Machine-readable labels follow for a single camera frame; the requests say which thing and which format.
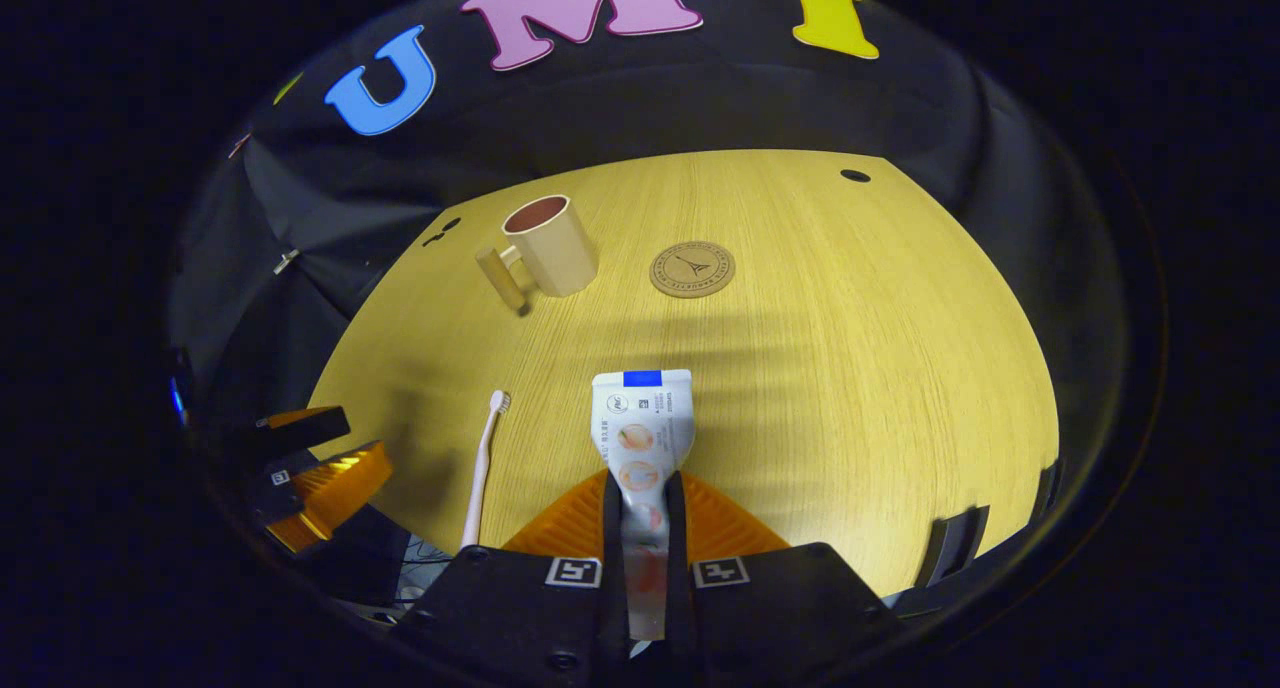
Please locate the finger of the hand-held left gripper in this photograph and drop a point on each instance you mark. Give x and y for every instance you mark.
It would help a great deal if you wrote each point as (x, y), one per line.
(335, 488)
(305, 430)

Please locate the orange backdrop clip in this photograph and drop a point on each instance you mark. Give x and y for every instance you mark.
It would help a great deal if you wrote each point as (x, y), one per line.
(238, 145)

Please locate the white backdrop clip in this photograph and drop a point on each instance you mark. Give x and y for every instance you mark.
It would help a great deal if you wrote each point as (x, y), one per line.
(285, 261)

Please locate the round cork coaster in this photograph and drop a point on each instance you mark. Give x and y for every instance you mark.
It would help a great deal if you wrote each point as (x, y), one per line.
(692, 269)

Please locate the pale pink toothbrush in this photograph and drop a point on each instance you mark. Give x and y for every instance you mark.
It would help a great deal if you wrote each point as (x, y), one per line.
(480, 478)

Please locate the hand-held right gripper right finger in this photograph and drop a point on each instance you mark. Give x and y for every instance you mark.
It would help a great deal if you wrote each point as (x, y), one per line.
(677, 538)

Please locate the black table edge bracket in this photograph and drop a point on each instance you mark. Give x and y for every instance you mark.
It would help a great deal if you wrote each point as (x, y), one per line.
(955, 548)
(1047, 486)

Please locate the black backdrop cloth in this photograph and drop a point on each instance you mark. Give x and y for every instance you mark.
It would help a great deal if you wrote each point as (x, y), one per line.
(700, 98)

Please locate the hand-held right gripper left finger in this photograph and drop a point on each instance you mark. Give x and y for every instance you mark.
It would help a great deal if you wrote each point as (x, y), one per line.
(611, 538)

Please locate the white toothpaste tube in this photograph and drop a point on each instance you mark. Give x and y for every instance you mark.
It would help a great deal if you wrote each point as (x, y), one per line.
(640, 418)

